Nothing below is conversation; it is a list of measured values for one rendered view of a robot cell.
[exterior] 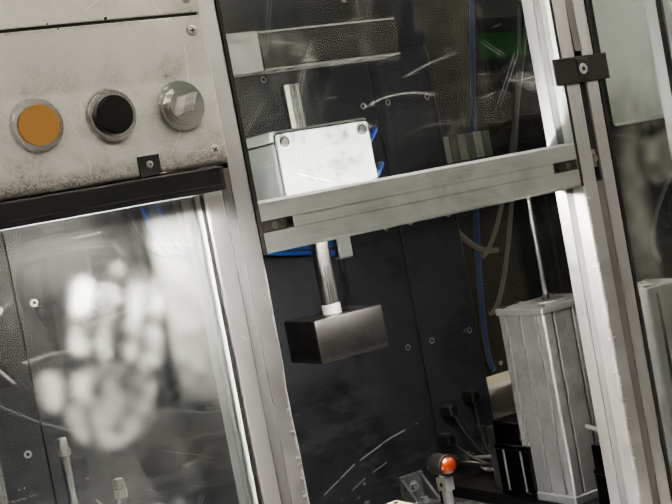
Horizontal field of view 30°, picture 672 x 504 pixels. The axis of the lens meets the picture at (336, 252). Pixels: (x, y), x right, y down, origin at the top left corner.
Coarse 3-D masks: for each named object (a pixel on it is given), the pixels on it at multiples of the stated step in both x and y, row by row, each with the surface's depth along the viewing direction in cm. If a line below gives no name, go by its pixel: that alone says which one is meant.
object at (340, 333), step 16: (320, 256) 131; (320, 272) 131; (320, 288) 131; (336, 288) 132; (336, 304) 131; (304, 320) 130; (320, 320) 128; (336, 320) 129; (352, 320) 130; (368, 320) 131; (288, 336) 132; (304, 336) 130; (320, 336) 128; (336, 336) 129; (352, 336) 130; (368, 336) 131; (384, 336) 132; (304, 352) 130; (320, 352) 128; (336, 352) 129; (352, 352) 130
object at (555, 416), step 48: (336, 240) 157; (528, 336) 145; (576, 336) 145; (528, 384) 146; (576, 384) 144; (480, 432) 167; (528, 432) 148; (576, 432) 144; (480, 480) 162; (528, 480) 149; (576, 480) 143
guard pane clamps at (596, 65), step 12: (552, 60) 122; (564, 60) 123; (576, 60) 124; (588, 60) 125; (600, 60) 126; (564, 72) 123; (576, 72) 124; (588, 72) 125; (600, 72) 126; (564, 84) 123
